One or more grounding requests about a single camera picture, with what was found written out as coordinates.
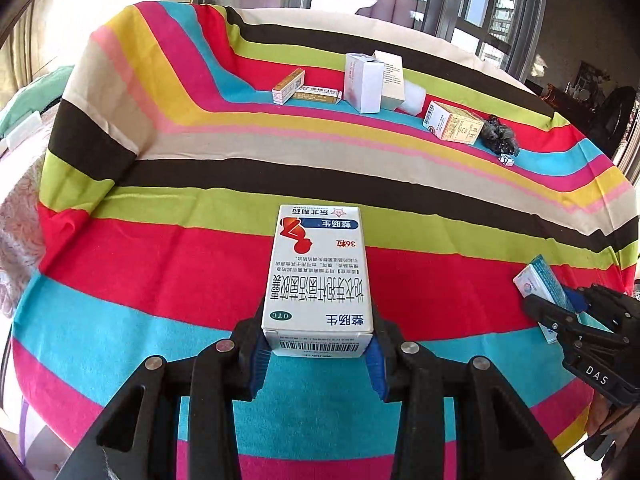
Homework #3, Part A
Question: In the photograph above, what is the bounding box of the white foam block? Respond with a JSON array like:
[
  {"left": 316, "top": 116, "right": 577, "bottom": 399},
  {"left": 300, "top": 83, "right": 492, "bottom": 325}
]
[{"left": 7, "top": 112, "right": 44, "bottom": 149}]

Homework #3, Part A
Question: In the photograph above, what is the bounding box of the beige text-covered box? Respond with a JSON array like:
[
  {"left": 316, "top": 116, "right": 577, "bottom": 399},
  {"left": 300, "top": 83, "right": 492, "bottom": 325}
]
[{"left": 423, "top": 100, "right": 485, "bottom": 146}]

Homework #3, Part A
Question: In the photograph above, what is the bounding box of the green cloth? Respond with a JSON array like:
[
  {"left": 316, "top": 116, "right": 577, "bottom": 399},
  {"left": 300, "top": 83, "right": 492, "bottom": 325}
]
[{"left": 0, "top": 64, "right": 77, "bottom": 137}]

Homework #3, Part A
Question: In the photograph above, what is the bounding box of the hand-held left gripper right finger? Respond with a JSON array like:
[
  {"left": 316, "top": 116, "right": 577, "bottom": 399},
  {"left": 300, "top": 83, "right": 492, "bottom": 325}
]
[{"left": 365, "top": 317, "right": 574, "bottom": 480}]

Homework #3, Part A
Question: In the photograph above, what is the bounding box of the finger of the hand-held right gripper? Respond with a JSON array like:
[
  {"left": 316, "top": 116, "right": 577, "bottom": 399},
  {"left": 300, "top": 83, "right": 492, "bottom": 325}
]
[
  {"left": 522, "top": 293, "right": 627, "bottom": 357},
  {"left": 574, "top": 283, "right": 640, "bottom": 334}
]

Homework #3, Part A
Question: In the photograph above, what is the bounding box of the gold box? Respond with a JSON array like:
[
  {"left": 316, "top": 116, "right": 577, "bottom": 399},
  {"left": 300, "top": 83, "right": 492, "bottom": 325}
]
[{"left": 291, "top": 84, "right": 344, "bottom": 106}]

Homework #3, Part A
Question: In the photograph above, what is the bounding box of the white foam packet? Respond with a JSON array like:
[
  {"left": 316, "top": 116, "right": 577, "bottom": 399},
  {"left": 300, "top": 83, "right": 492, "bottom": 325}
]
[{"left": 399, "top": 79, "right": 429, "bottom": 111}]

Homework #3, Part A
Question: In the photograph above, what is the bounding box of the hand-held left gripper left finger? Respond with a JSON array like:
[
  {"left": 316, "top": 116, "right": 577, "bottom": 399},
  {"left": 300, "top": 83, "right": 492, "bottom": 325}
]
[{"left": 55, "top": 317, "right": 274, "bottom": 480}]

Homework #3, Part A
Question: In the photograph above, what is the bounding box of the white grey box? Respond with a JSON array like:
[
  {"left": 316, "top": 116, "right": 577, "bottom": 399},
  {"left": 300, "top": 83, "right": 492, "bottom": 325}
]
[{"left": 344, "top": 52, "right": 385, "bottom": 115}]

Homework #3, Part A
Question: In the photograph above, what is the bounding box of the small orange white box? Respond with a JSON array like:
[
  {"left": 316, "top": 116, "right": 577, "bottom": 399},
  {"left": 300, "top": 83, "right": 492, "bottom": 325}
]
[{"left": 271, "top": 67, "right": 306, "bottom": 106}]

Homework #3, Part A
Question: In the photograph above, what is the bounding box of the striped desktop cloth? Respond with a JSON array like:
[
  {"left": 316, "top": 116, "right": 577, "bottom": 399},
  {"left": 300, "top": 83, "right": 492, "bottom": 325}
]
[{"left": 10, "top": 0, "right": 640, "bottom": 480}]

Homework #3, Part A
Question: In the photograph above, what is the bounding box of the white medicine box red figure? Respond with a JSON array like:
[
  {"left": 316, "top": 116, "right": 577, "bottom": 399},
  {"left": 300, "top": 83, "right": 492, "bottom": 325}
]
[{"left": 262, "top": 203, "right": 376, "bottom": 360}]

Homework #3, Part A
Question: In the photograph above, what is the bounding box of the wooden cabinet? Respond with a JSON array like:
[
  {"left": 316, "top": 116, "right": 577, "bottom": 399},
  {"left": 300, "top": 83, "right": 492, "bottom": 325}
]
[{"left": 539, "top": 81, "right": 602, "bottom": 122}]

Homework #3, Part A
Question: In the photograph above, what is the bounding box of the blue white box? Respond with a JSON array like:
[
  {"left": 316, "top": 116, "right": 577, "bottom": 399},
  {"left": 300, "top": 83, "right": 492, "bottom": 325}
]
[{"left": 513, "top": 254, "right": 577, "bottom": 346}]

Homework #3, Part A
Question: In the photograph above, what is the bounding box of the tall white box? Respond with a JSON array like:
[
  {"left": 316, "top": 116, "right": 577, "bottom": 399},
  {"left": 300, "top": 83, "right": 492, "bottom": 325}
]
[{"left": 373, "top": 49, "right": 405, "bottom": 111}]

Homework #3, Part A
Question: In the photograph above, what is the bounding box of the black office chair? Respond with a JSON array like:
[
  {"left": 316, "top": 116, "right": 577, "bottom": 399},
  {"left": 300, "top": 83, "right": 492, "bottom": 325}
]
[{"left": 596, "top": 85, "right": 639, "bottom": 162}]

